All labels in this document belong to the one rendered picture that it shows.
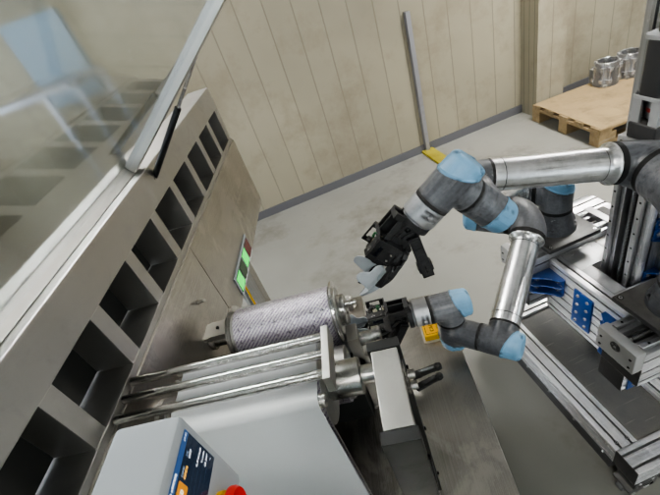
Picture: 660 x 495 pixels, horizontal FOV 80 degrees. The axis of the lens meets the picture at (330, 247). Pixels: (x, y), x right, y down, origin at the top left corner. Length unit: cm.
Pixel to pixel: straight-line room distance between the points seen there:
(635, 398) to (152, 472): 193
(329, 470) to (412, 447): 26
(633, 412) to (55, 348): 191
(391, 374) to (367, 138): 358
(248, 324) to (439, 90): 361
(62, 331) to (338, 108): 342
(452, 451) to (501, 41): 395
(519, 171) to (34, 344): 91
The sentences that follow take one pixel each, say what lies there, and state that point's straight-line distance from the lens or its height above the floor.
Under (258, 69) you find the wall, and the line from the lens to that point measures 367.
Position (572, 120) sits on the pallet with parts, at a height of 14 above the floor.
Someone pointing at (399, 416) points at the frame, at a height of 144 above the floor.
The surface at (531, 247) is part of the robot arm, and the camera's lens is 122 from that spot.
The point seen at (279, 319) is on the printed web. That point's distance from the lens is 92.
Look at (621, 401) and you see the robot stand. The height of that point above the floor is 21.
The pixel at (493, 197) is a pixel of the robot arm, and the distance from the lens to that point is 81.
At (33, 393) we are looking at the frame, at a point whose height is 159.
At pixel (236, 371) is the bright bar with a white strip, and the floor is 146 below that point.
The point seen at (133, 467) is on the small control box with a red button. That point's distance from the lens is 30.
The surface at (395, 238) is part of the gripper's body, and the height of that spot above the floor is 143.
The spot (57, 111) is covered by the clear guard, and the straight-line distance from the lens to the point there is 37.
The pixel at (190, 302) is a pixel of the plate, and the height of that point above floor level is 137.
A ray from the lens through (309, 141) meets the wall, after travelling 388.
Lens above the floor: 192
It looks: 36 degrees down
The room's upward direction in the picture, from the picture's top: 20 degrees counter-clockwise
